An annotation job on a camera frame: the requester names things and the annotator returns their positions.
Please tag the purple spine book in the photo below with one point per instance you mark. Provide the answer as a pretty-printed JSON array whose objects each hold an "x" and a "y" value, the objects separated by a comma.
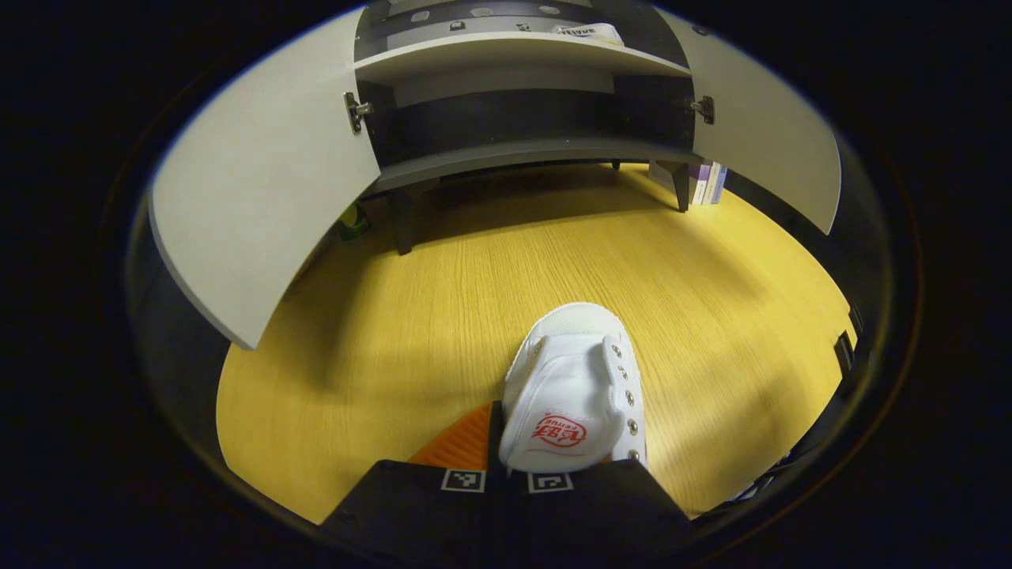
[{"x": 719, "y": 183}]

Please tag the white canvas shoe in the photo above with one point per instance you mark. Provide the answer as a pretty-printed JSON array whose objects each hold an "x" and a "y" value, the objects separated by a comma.
[
  {"x": 589, "y": 33},
  {"x": 573, "y": 379}
]

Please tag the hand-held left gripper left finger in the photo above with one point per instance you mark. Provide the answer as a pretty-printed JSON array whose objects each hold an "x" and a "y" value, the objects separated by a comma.
[{"x": 427, "y": 506}]

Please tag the green object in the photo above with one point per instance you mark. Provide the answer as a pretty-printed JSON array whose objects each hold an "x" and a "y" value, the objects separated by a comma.
[{"x": 353, "y": 223}]

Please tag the white shoe cabinet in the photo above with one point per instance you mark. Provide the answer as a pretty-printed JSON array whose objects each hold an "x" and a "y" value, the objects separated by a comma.
[{"x": 506, "y": 51}]

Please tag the white cabinet door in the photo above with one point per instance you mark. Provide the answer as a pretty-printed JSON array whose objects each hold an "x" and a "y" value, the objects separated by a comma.
[
  {"x": 269, "y": 174},
  {"x": 767, "y": 134}
]

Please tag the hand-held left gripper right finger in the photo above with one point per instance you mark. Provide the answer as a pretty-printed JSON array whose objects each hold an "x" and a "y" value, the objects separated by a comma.
[{"x": 601, "y": 506}]

